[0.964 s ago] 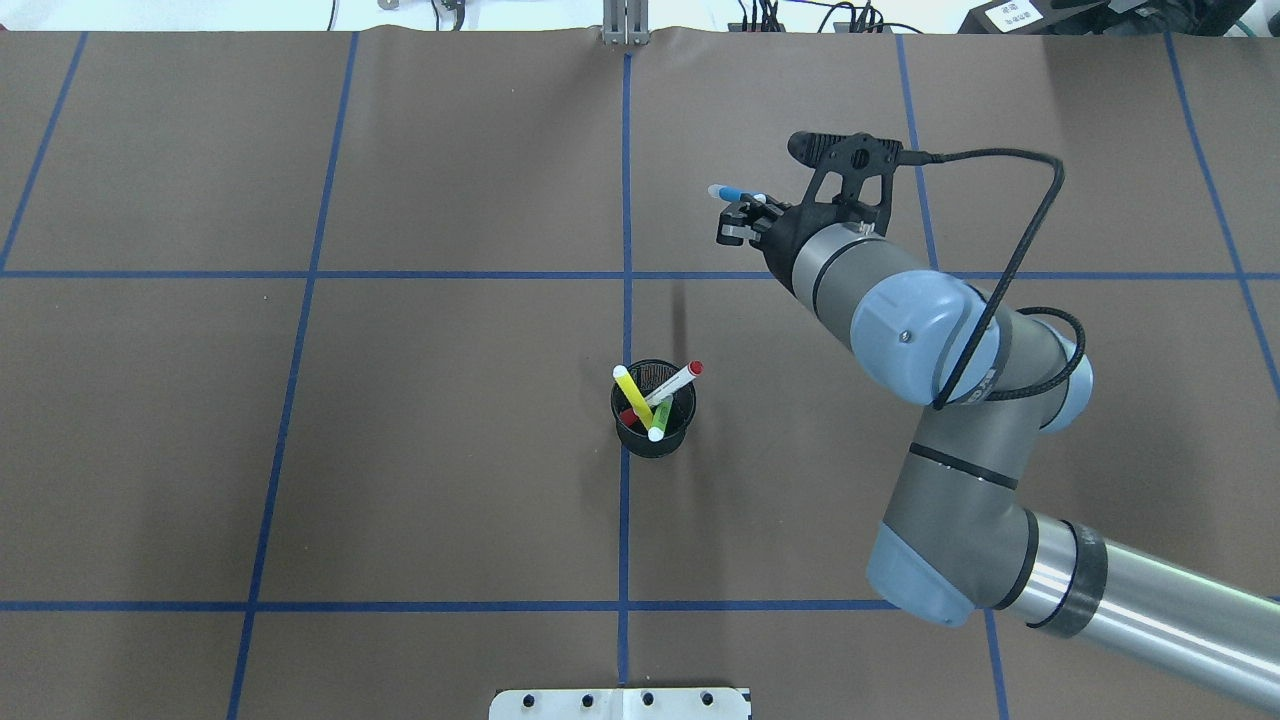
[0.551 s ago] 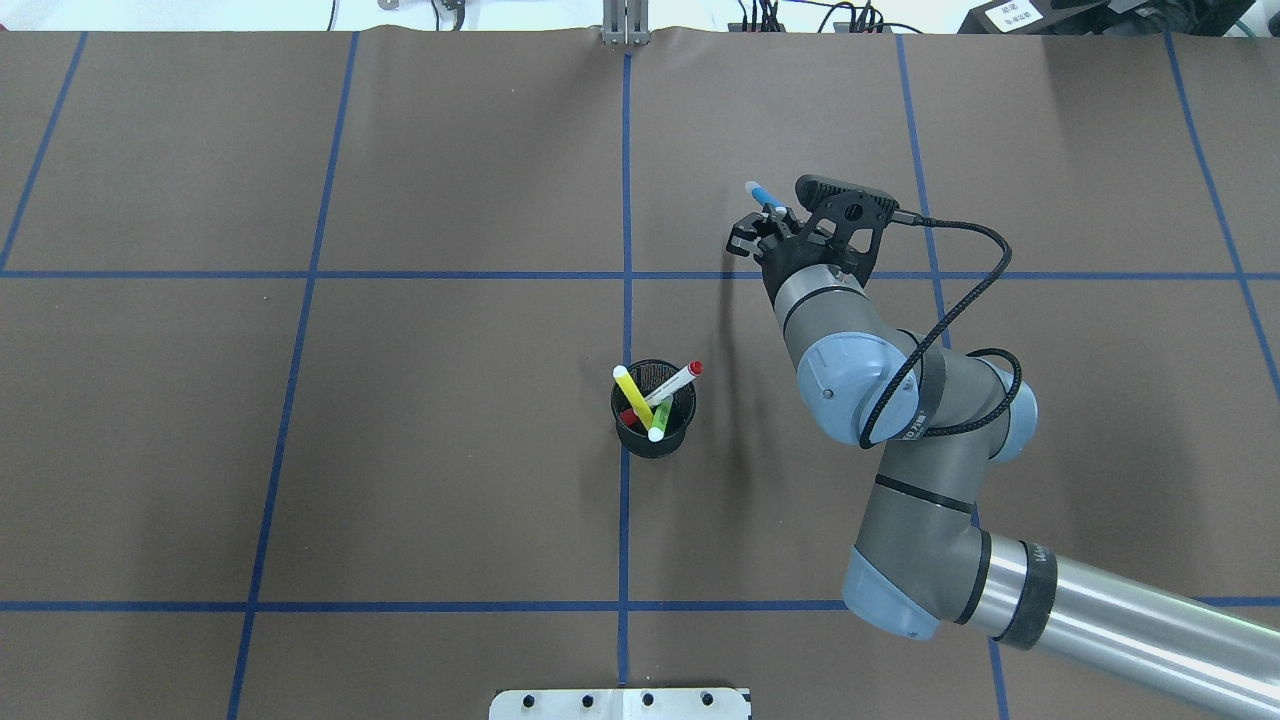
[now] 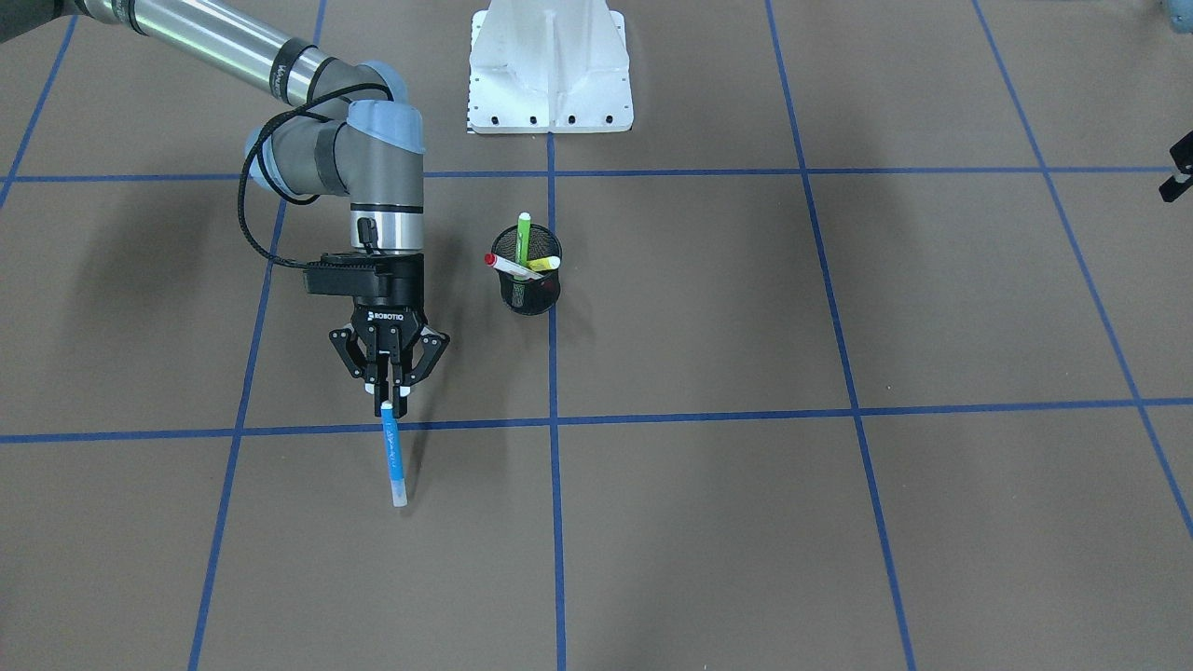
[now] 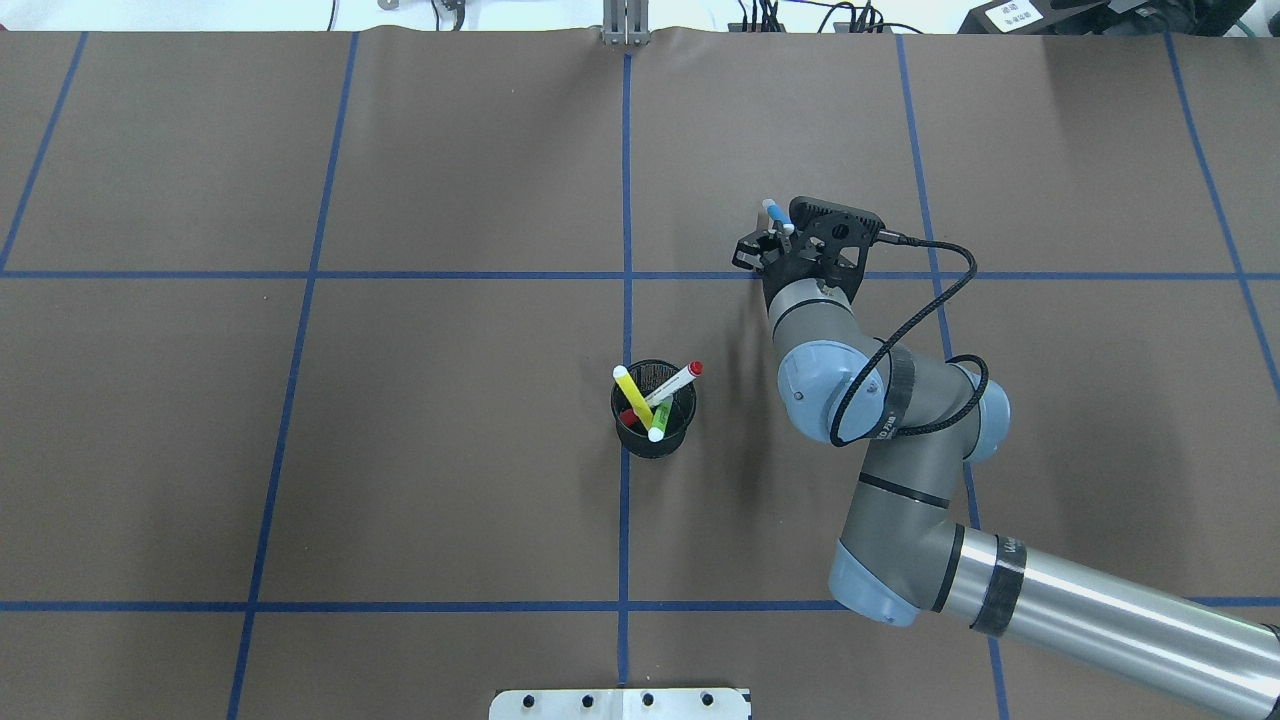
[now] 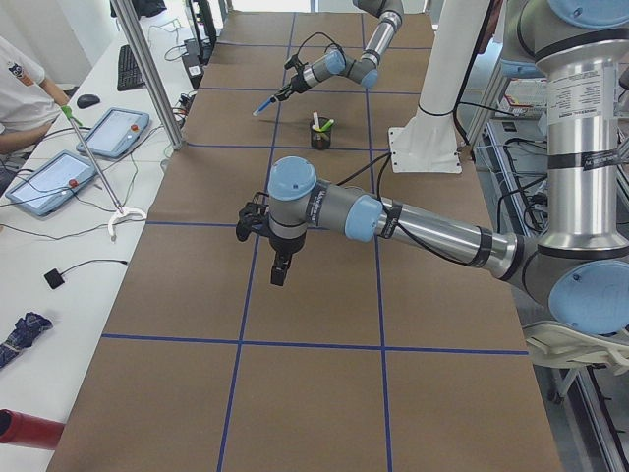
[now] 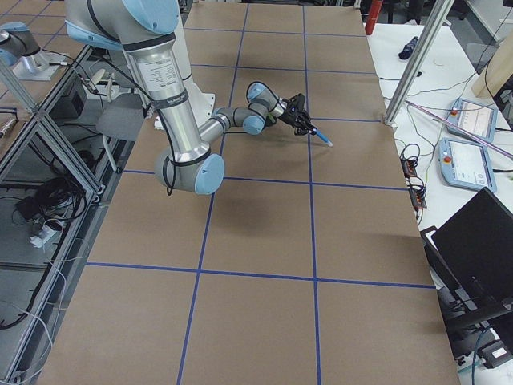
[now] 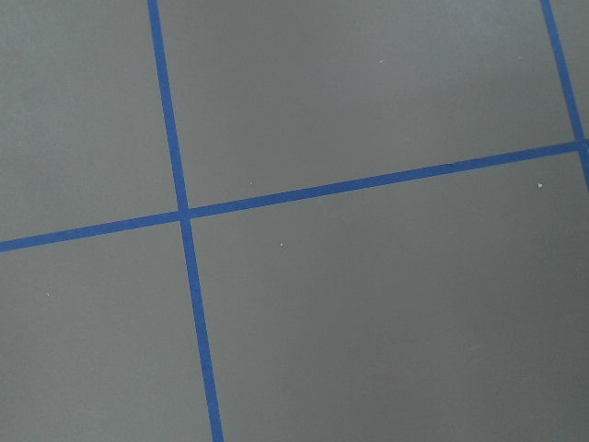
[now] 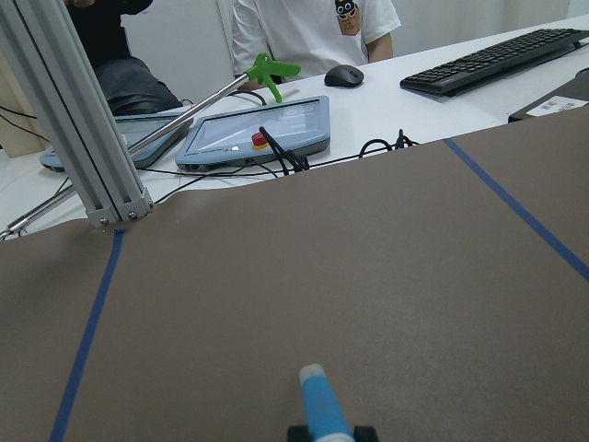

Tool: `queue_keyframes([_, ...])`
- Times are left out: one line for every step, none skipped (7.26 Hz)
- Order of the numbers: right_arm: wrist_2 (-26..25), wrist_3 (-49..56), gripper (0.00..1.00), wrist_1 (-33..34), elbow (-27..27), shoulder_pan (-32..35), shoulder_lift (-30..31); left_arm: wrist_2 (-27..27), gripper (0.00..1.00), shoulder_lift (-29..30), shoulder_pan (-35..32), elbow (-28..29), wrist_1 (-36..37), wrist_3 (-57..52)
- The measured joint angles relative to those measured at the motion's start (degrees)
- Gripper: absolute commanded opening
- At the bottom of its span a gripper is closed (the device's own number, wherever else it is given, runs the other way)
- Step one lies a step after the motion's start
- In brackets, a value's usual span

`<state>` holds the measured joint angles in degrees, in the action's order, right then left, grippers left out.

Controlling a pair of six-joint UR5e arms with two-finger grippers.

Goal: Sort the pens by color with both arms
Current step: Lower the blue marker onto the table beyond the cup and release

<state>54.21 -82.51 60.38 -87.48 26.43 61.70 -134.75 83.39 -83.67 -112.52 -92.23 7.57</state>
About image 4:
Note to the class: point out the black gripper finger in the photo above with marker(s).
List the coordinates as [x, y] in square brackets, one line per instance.
[755, 253]

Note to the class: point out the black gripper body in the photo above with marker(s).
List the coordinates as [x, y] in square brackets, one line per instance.
[776, 258]

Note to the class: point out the blue highlighter pen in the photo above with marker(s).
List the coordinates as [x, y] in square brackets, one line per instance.
[776, 220]

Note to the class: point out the green highlighter pen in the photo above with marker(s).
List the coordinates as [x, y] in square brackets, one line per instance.
[660, 420]

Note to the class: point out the red capped marker pen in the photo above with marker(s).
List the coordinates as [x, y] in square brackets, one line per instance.
[671, 386]

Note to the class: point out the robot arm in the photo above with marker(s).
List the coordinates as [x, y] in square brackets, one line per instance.
[900, 552]

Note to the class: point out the black mesh pen cup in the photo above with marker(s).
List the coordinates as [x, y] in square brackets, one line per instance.
[648, 374]

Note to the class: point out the yellow highlighter pen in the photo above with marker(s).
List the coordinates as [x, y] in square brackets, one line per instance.
[628, 386]

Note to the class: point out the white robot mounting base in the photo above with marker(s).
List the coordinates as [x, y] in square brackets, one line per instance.
[623, 703]

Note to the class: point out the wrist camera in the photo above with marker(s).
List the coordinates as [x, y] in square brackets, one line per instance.
[831, 228]

